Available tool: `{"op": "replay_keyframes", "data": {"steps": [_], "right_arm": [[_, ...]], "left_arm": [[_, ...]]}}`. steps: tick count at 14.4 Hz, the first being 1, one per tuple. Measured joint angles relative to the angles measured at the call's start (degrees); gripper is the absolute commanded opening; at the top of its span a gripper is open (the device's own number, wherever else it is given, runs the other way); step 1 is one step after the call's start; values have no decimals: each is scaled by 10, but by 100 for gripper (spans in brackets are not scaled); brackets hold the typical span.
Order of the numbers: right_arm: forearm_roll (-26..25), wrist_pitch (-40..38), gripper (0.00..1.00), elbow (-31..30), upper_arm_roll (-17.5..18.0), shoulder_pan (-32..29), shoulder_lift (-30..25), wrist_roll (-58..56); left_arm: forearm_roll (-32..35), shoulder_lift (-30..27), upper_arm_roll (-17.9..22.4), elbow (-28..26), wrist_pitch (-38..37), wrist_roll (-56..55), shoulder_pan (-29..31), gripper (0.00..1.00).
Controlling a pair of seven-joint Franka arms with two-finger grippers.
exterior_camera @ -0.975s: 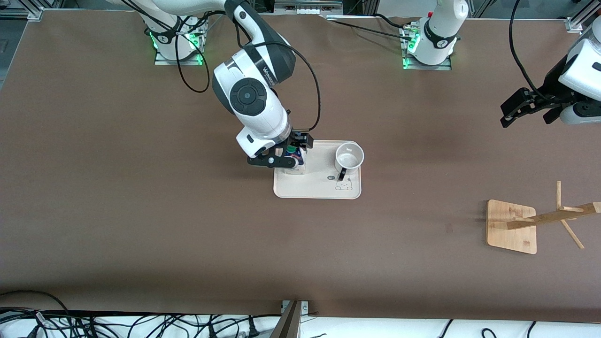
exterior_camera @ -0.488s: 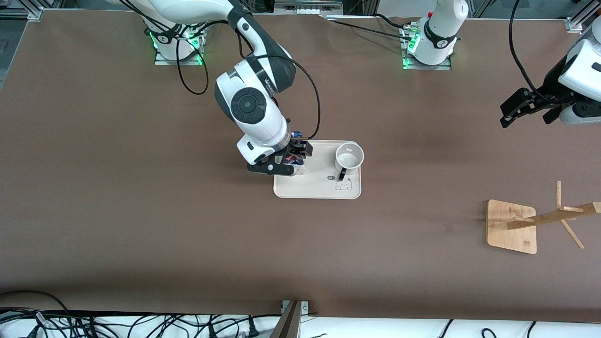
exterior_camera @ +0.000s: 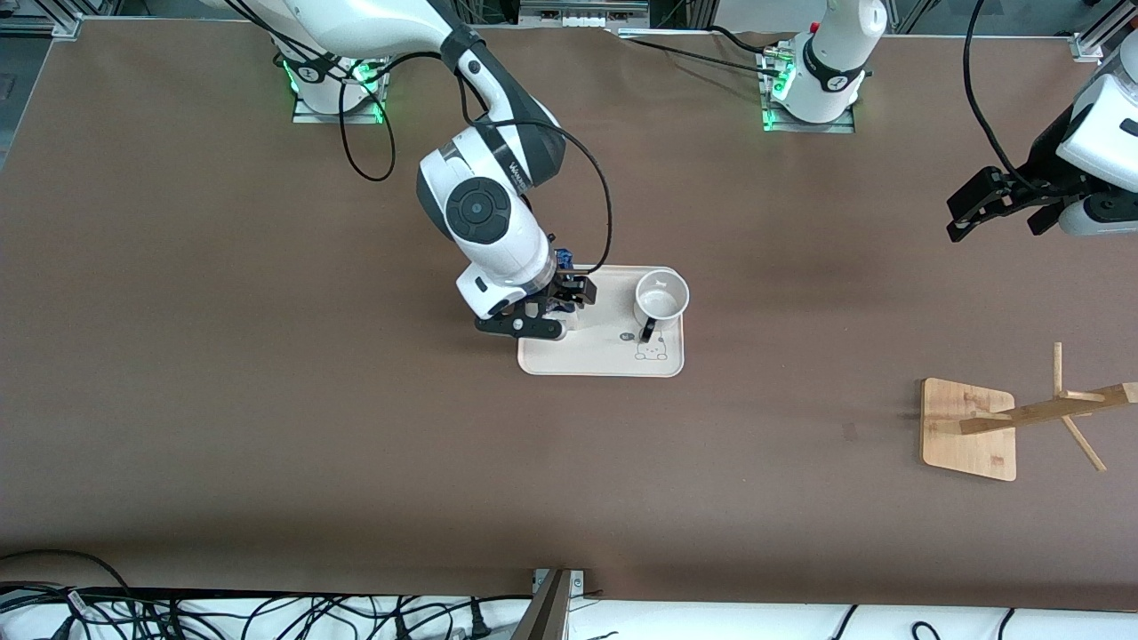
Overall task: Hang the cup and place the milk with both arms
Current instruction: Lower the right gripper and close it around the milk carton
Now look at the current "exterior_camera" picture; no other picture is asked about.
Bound white power strip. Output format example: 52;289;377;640
519;0;651;28

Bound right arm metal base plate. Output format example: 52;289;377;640
293;53;386;124

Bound wooden cup rack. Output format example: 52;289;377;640
920;342;1138;483

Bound white cup black handle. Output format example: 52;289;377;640
633;268;691;345

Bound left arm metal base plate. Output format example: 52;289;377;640
760;49;856;134

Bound cream rabbit print tray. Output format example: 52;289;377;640
517;265;685;379

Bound metal frame bracket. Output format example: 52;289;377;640
510;567;588;640

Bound blue white milk carton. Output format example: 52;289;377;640
544;248;581;332

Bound thin black table cable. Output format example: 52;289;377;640
709;25;794;56
613;34;783;78

